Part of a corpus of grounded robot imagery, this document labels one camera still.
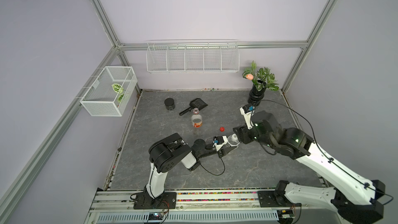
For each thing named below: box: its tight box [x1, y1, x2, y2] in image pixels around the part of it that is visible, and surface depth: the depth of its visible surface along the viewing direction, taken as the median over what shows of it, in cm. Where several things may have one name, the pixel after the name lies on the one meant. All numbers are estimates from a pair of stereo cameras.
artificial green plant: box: [242, 60, 280, 92], surface depth 94 cm
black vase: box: [247, 82, 267, 107], surface depth 108 cm
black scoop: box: [179, 98, 208, 116], surface depth 113 cm
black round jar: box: [164, 97, 176, 111], surface depth 111 cm
